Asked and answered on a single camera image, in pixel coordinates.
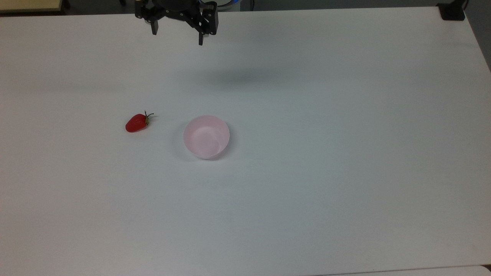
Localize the red strawberry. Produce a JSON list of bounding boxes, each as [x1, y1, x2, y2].
[[125, 110, 155, 133]]

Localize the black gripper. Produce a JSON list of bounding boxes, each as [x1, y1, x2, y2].
[[134, 0, 219, 46]]

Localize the beige wooden table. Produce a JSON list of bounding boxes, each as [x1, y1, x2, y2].
[[0, 0, 64, 14]]

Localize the black table clamp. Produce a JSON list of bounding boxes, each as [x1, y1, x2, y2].
[[437, 0, 469, 21]]

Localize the pink bowl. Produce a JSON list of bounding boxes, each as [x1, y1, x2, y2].
[[183, 115, 231, 160]]

